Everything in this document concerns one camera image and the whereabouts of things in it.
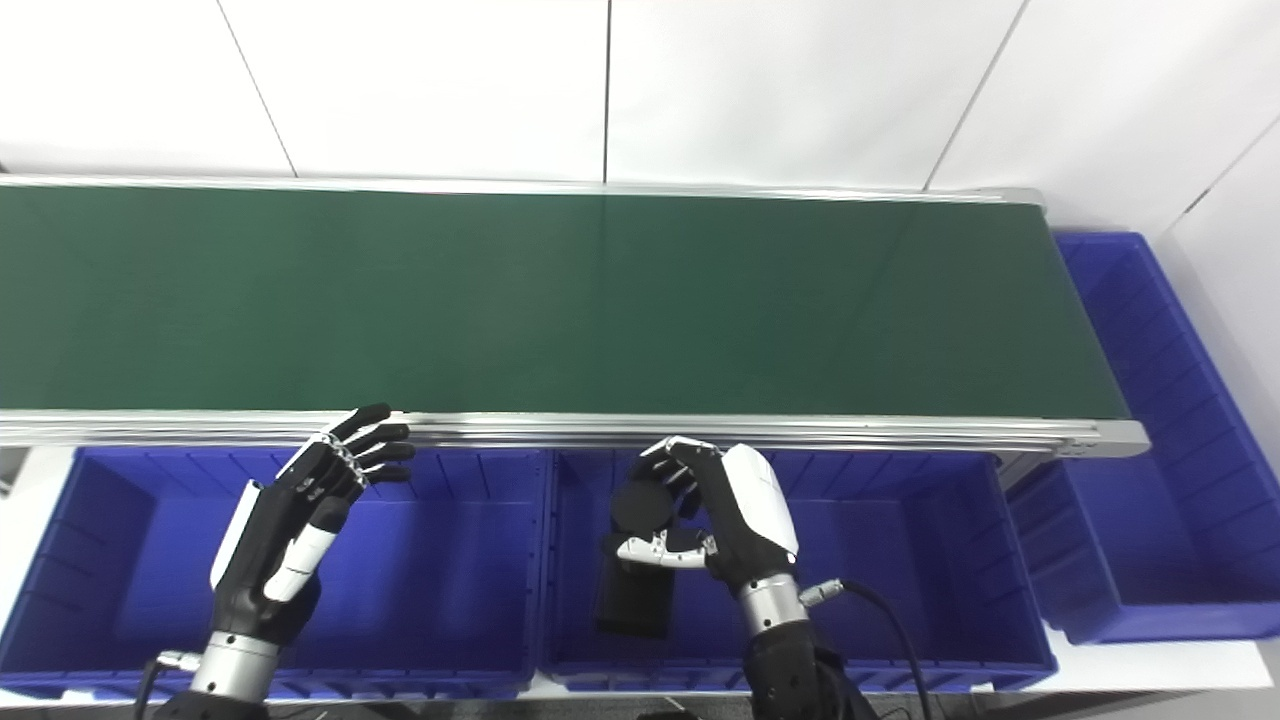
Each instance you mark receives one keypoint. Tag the aluminium conveyor leg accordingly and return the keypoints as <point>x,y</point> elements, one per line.
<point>1020,470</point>

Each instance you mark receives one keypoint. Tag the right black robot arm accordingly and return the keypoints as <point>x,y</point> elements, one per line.
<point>790,660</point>

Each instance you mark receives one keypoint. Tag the green conveyor belt aluminium frame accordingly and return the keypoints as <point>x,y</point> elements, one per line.
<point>550,300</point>

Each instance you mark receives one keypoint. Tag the blue plastic bin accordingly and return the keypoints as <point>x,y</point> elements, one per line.
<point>440,590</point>
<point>900,570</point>
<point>1170,480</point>

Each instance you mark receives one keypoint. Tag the black cylinder-on-block part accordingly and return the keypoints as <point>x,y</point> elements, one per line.
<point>635,600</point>

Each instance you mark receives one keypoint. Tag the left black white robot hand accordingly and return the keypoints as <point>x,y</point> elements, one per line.
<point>265,560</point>

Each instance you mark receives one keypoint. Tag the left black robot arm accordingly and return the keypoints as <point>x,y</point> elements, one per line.
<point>230,670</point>

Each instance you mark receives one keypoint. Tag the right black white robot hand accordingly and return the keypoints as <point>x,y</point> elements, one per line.
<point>750,520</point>

